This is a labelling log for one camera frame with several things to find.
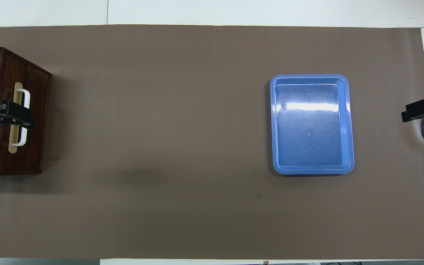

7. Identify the wooden drawer with white handle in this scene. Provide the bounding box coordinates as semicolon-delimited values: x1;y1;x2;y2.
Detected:
0;50;31;176

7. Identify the blue plastic tray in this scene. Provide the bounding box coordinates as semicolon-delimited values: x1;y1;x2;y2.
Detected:
270;74;355;175

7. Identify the brown table mat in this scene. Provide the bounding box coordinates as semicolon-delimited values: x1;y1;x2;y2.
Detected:
0;25;424;260

